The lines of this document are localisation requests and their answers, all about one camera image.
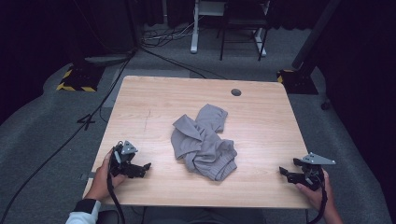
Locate person's left hand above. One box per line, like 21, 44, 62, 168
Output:
83, 148, 127, 202

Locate bundle of floor cables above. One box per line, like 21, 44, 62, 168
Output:
140, 21, 195, 49

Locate person's right hand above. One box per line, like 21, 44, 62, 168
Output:
295, 175, 336, 216

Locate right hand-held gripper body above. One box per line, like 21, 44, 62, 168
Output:
298, 152, 337, 191

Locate dark curtain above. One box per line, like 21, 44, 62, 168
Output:
0, 0, 139, 125
311, 0, 396, 218

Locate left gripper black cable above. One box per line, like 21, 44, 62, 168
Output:
106, 167, 126, 224

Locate black yellow-striped stand base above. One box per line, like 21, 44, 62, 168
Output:
276, 68, 319, 95
55, 63, 106, 93

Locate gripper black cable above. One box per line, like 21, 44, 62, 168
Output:
306, 175, 329, 224
106, 167, 126, 224

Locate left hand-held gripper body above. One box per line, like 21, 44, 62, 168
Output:
108, 140, 139, 179

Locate long black floor cable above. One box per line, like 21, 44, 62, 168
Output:
0, 50, 136, 218

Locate black metal chair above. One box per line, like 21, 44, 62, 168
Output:
219, 0, 271, 62

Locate grey pants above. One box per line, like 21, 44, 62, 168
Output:
170, 104, 238, 182

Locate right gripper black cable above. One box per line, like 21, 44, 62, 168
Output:
306, 175, 329, 224

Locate dark slanted metal pole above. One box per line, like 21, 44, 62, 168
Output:
290, 0, 343, 70

